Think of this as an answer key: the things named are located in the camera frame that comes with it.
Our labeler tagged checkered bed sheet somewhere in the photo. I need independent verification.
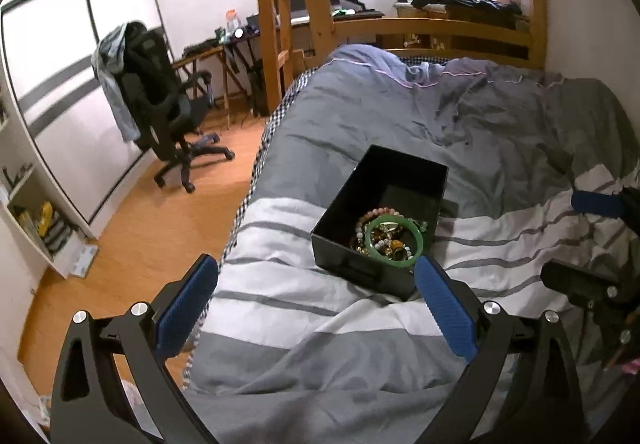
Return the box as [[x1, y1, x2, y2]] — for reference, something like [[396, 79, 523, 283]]
[[181, 68, 322, 392]]

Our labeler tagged black keyboard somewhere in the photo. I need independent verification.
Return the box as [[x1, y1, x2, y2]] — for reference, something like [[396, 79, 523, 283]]
[[338, 0, 387, 19]]

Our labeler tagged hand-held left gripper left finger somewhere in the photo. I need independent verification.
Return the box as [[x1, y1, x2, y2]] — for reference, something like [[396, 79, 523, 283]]
[[50, 253, 221, 444]]

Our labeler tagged black jewelry box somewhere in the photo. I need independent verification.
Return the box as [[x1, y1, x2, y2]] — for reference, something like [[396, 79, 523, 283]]
[[310, 144, 449, 302]]

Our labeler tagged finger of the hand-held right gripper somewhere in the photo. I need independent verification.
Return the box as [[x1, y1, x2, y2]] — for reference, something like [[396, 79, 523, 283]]
[[570, 183, 640, 226], [540, 261, 640, 367]]

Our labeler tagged white wardrobe with dark stripes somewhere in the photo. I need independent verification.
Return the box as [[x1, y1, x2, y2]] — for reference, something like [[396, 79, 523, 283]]
[[0, 0, 172, 241]]

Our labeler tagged wooden desk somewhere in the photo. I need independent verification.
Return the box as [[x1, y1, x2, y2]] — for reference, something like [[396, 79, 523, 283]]
[[394, 1, 532, 31]]

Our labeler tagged wooden folding table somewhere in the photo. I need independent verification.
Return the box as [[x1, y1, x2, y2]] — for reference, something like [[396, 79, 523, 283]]
[[172, 30, 262, 131]]

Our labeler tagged pink brown bead bracelet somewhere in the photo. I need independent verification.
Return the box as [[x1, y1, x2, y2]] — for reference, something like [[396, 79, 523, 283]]
[[356, 207, 407, 250]]

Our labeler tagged wooden ladder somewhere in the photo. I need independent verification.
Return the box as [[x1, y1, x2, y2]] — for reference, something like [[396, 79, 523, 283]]
[[254, 0, 297, 116]]

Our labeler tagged pale stone bead bracelet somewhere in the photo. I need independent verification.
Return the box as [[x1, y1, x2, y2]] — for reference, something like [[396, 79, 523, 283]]
[[381, 236, 417, 261]]

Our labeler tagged green jade bangle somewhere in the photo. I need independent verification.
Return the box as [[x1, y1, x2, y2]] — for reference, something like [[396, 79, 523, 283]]
[[364, 216, 425, 268]]

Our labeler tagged white paper packet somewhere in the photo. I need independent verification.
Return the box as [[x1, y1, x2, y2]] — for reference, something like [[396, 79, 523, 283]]
[[70, 244, 100, 278]]

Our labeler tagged white shelf unit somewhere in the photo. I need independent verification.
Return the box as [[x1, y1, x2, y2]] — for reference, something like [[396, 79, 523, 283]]
[[0, 84, 101, 281]]

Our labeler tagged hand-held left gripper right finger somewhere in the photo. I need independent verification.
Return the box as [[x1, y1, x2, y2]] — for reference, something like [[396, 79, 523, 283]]
[[414, 254, 586, 444]]

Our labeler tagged black office chair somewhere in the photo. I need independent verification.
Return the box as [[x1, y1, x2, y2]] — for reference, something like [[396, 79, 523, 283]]
[[121, 21, 237, 195]]

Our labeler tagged grey striped duvet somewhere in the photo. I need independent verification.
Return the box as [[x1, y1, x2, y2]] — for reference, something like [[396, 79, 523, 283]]
[[182, 44, 640, 444]]

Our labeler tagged light blue garment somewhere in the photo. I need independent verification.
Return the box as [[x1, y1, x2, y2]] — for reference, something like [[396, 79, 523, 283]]
[[92, 22, 142, 144]]

